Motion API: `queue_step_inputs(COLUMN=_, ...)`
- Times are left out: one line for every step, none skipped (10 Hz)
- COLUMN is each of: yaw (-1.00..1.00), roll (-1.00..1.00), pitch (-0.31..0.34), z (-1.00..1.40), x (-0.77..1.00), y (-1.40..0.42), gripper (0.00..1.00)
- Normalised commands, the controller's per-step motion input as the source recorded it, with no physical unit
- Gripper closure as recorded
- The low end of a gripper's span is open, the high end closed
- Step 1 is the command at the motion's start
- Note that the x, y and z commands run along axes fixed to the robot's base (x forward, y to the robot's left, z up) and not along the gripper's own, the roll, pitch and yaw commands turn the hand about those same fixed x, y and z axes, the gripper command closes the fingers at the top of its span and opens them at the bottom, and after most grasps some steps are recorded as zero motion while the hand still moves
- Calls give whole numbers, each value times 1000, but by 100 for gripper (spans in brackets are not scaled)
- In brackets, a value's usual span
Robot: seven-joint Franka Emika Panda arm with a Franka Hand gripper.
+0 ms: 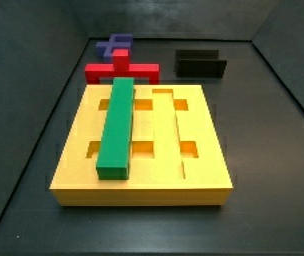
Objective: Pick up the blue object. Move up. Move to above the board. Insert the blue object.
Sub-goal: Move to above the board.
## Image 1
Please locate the yellow slotted board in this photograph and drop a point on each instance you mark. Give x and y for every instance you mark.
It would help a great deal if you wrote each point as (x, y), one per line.
(176, 165)

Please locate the red cross-shaped block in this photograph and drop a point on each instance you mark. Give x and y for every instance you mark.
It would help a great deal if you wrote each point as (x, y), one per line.
(121, 68)

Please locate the purple cross-shaped block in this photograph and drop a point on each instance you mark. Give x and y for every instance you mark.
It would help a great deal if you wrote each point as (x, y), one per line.
(119, 41)

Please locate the green long bar block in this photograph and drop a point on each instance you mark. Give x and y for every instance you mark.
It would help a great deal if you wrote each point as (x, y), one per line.
(112, 164)

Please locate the black stepped block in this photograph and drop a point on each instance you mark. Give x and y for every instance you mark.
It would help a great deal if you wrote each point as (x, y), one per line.
(199, 64)

